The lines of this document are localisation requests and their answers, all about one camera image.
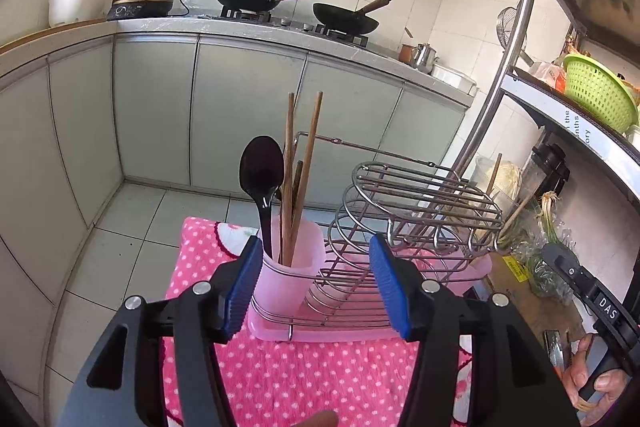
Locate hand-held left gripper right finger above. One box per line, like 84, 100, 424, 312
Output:
368, 234, 581, 427

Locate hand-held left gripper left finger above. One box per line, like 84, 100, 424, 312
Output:
56, 236, 264, 427

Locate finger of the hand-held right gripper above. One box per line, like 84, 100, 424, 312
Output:
541, 242, 583, 283

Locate pink plastic cup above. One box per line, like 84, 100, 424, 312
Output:
254, 221, 326, 315

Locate black spoon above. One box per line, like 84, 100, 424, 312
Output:
239, 135, 286, 260

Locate dark brown wooden chopstick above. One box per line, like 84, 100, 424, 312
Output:
291, 160, 304, 228

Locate metal wire dish rack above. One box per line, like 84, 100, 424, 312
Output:
250, 132, 503, 342

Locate person's right hand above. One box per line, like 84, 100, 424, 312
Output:
562, 334, 640, 427

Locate person's left hand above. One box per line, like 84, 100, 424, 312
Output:
295, 409, 341, 427

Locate clear bag of greens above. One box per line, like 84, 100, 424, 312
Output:
500, 227, 576, 303

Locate green onions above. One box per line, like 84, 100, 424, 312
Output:
537, 192, 566, 248

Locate cardboard sheet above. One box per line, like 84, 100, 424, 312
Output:
487, 252, 586, 358

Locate pink plastic drip tray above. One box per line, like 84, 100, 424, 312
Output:
246, 242, 493, 342

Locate black blender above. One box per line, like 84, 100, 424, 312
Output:
530, 142, 571, 198

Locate pink polka dot blanket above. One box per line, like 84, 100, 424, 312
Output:
159, 216, 473, 427

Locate wooden stick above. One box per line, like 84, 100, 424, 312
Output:
487, 153, 503, 198

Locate green plastic basket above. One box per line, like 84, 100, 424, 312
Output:
562, 53, 640, 135

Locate orange plastic bag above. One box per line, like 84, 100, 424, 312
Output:
527, 61, 568, 94

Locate grey kitchen cabinet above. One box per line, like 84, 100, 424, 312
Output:
0, 14, 478, 408

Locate white lidded container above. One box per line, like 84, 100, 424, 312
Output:
431, 63, 478, 95

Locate steel kettle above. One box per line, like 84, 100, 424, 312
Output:
411, 43, 440, 74

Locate hanging metal strainer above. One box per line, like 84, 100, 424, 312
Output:
496, 7, 535, 68

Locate gas stove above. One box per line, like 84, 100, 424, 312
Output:
220, 7, 371, 48

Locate black frying pan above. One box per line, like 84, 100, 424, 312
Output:
312, 0, 392, 35

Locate white rice cooker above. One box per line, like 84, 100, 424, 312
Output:
48, 0, 113, 28

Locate black cooker with copper handle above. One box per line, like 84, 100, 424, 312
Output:
106, 0, 174, 22

